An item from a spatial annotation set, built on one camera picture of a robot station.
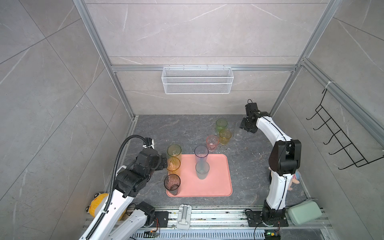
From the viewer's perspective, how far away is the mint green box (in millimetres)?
731

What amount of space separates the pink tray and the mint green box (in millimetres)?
307

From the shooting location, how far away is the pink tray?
0.83 metres
